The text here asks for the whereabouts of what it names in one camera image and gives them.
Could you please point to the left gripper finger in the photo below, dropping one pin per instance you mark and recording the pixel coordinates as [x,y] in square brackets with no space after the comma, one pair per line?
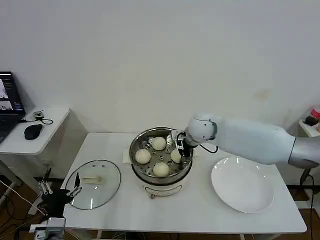
[45,187]
[76,190]

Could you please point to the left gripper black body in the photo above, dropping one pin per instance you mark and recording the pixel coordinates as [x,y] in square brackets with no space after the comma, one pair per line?
[56,200]

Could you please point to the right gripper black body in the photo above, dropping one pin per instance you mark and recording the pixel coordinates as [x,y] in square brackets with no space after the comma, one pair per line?
[185,149]

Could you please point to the white steamed bun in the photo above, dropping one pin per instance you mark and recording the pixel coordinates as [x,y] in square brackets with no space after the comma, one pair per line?
[143,156]
[159,143]
[161,169]
[175,156]

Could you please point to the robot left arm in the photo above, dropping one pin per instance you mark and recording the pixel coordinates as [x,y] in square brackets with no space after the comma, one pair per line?
[53,225]

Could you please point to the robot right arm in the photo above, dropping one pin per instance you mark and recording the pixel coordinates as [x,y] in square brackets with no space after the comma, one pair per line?
[250,140]

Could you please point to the steel steamer basket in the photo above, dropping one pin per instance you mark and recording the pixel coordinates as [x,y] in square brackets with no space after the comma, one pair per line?
[140,172]

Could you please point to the white side table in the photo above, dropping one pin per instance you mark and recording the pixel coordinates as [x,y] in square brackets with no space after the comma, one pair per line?
[50,136]

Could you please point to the black computer mouse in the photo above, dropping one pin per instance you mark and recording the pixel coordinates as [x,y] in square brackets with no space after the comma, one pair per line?
[32,131]

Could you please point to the white plate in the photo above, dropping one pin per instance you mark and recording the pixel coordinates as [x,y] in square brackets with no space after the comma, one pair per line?
[242,187]

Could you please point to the black laptop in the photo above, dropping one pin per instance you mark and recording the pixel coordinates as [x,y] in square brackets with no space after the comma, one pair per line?
[10,100]

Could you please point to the white shelf with goods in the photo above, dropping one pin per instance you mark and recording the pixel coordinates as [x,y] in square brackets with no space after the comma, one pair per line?
[312,121]

